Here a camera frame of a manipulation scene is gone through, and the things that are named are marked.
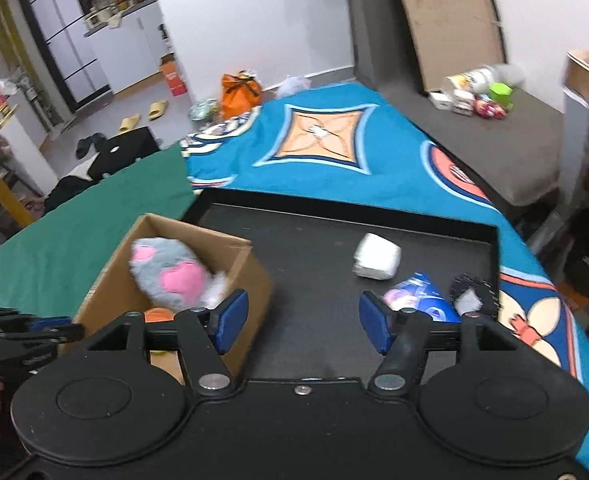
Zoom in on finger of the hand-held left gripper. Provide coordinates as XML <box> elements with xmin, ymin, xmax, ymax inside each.
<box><xmin>0</xmin><ymin>305</ymin><xmax>85</xmax><ymax>346</ymax></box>

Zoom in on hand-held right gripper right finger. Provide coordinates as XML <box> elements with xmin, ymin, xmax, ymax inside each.
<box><xmin>358</xmin><ymin>292</ymin><xmax>532</xmax><ymax>398</ymax></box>

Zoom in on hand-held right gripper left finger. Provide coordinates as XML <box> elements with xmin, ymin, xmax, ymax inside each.
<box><xmin>79</xmin><ymin>289</ymin><xmax>249</xmax><ymax>398</ymax></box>

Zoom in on blue white packet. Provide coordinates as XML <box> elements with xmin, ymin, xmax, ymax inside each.
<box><xmin>381</xmin><ymin>272</ymin><xmax>462</xmax><ymax>323</ymax></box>

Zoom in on burger plush toy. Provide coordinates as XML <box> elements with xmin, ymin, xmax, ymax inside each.
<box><xmin>143</xmin><ymin>306</ymin><xmax>178</xmax><ymax>325</ymax></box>

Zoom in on black tray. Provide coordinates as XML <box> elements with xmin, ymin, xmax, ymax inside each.
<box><xmin>179</xmin><ymin>187</ymin><xmax>500</xmax><ymax>381</ymax></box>

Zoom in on brown cardboard box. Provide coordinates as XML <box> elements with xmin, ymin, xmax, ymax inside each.
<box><xmin>62</xmin><ymin>212</ymin><xmax>274</xmax><ymax>386</ymax></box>

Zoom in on grey plush toy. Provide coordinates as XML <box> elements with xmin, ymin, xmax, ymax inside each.
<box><xmin>130</xmin><ymin>236</ymin><xmax>212</xmax><ymax>312</ymax></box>

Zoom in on white soft block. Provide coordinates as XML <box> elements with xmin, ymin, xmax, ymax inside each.
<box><xmin>351</xmin><ymin>232</ymin><xmax>402</xmax><ymax>281</ymax></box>

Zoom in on green mat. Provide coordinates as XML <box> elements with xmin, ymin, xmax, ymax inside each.
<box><xmin>0</xmin><ymin>142</ymin><xmax>195</xmax><ymax>306</ymax></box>

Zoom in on dark cloth pile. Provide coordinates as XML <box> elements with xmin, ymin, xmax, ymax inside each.
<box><xmin>43</xmin><ymin>175</ymin><xmax>100</xmax><ymax>216</ymax></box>

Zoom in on yellow table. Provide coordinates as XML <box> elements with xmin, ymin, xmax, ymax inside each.
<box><xmin>0</xmin><ymin>105</ymin><xmax>38</xmax><ymax>228</ymax></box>

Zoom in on blue printed blanket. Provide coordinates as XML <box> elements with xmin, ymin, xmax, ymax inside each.
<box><xmin>182</xmin><ymin>82</ymin><xmax>589</xmax><ymax>480</ymax></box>

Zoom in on black bag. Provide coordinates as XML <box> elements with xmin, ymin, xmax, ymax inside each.
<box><xmin>87</xmin><ymin>127</ymin><xmax>161</xmax><ymax>181</ymax></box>

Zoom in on patterned plastic bag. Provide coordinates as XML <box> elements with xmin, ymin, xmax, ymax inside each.
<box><xmin>189</xmin><ymin>97</ymin><xmax>220</xmax><ymax>121</ymax></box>

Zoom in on grey folding sofa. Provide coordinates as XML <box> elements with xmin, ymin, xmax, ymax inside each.
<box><xmin>341</xmin><ymin>0</ymin><xmax>565</xmax><ymax>208</ymax></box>

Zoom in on orange bag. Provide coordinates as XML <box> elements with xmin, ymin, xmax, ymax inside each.
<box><xmin>220</xmin><ymin>71</ymin><xmax>264</xmax><ymax>120</ymax></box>

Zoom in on small white boxes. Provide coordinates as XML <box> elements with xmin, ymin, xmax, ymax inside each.
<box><xmin>429</xmin><ymin>89</ymin><xmax>475</xmax><ymax>115</ymax></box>

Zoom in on white plastic bag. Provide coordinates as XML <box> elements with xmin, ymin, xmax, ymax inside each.
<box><xmin>277</xmin><ymin>75</ymin><xmax>309</xmax><ymax>98</ymax></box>

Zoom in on small red toys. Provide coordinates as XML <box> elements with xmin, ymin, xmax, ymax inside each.
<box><xmin>474</xmin><ymin>95</ymin><xmax>505</xmax><ymax>120</ymax></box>

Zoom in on orange carton box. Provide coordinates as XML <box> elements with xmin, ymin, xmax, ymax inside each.
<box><xmin>158</xmin><ymin>54</ymin><xmax>189</xmax><ymax>97</ymax></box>

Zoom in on white kitchen cabinet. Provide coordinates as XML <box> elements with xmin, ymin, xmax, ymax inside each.
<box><xmin>67</xmin><ymin>0</ymin><xmax>175</xmax><ymax>96</ymax></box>

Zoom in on black framed sliding door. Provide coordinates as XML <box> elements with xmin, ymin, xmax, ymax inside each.
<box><xmin>12</xmin><ymin>0</ymin><xmax>112</xmax><ymax>113</ymax></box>

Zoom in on grey desk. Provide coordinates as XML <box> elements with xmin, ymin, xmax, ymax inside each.
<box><xmin>561</xmin><ymin>50</ymin><xmax>589</xmax><ymax>281</ymax></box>

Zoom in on black framed brown board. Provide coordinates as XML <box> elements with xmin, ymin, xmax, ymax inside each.
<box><xmin>384</xmin><ymin>0</ymin><xmax>507</xmax><ymax>93</ymax></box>

